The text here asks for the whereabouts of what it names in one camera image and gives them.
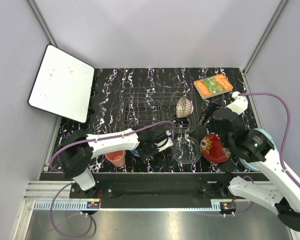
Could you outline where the blue triangle pattern bowl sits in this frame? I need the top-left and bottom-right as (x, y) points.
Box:
(130, 149), (140, 157)

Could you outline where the wire dish rack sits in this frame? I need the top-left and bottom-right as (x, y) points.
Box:
(117, 86), (198, 135)

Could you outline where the clear glass plate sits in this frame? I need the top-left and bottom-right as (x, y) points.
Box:
(172, 136), (202, 164)

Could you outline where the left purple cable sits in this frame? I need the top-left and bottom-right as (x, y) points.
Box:
(48, 120), (177, 238)

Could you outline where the red white patterned bowl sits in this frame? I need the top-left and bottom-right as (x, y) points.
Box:
(175, 96), (194, 119)

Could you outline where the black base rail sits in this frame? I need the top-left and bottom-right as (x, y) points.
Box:
(38, 171), (266, 210)

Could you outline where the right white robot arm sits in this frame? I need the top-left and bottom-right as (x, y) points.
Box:
(199, 96), (300, 232)

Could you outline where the white board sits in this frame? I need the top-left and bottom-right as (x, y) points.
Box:
(27, 44), (95, 123)

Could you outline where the orange green book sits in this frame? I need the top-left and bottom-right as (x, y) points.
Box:
(193, 73), (233, 100)

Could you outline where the pink plastic cup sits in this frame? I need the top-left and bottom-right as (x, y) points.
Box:
(105, 150), (126, 167)

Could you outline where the red floral plate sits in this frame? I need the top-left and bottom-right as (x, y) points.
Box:
(200, 133), (231, 164)

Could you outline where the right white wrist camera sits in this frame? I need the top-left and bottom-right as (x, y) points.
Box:
(226, 91), (248, 115)

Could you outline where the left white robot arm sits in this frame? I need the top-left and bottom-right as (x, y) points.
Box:
(56, 125), (174, 198)

